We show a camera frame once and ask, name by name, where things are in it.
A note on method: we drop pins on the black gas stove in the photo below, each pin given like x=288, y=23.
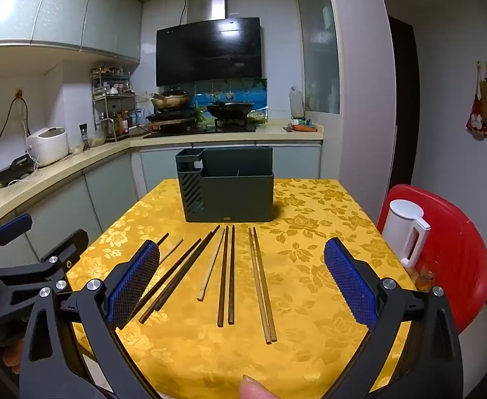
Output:
x=193, y=129

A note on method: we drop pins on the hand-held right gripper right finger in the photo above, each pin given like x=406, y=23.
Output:
x=349, y=286

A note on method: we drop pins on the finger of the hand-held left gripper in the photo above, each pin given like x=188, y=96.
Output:
x=13, y=225
x=71, y=249

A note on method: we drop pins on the white rice cooker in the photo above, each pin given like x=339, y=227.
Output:
x=48, y=145

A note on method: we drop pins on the pale green base cabinets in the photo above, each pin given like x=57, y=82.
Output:
x=114, y=187

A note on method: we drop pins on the metal spice rack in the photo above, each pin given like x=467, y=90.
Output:
x=110, y=91

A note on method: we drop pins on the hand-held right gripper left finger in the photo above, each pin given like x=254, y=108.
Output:
x=133, y=282

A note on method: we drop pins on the black textured chopstick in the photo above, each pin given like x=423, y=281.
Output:
x=185, y=267

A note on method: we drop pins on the small orange item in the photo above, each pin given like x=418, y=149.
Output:
x=301, y=127

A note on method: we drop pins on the black countertop appliance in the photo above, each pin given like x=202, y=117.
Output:
x=15, y=168

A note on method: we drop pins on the yellow floral tablecloth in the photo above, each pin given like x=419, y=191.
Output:
x=301, y=257

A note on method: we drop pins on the person's right hand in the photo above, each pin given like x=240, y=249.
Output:
x=258, y=388

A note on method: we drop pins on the black range hood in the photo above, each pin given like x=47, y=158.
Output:
x=210, y=50

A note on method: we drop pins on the red plastic chair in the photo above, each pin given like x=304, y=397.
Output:
x=455, y=257

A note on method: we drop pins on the dark brown chopstick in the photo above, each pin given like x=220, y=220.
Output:
x=223, y=276
x=163, y=239
x=259, y=284
x=231, y=274

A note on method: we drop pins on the blue sea backsplash picture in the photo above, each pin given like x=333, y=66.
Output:
x=202, y=99

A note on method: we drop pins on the white electric kettle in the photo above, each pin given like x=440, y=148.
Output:
x=401, y=228

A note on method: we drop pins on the light brown chopstick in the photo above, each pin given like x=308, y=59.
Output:
x=264, y=284

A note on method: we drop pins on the red hanging decoration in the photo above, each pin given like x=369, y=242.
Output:
x=478, y=122

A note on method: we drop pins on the beige kitchen countertop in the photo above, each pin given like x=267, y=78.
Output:
x=102, y=151

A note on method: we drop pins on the golden pan with lid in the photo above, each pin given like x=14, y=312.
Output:
x=171, y=99

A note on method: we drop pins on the pale green wall cabinets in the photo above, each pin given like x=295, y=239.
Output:
x=60, y=8

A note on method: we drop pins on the dark green utensil holder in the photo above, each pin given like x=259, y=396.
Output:
x=235, y=199

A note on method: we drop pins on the frosted glass door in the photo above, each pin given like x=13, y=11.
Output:
x=318, y=50

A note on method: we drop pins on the reddish brown chopstick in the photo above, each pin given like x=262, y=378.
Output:
x=181, y=261

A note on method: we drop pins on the person's left hand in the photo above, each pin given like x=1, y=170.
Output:
x=11, y=357

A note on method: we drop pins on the black griddle pan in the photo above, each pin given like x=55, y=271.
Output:
x=171, y=115

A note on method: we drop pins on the white plastic jug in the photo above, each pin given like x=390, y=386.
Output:
x=296, y=104

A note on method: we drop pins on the pale wooden chopstick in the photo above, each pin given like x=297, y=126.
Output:
x=212, y=264

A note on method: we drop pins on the red label sauce bottle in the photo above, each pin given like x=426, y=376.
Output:
x=123, y=124

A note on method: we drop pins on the black wok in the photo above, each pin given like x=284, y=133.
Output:
x=231, y=110

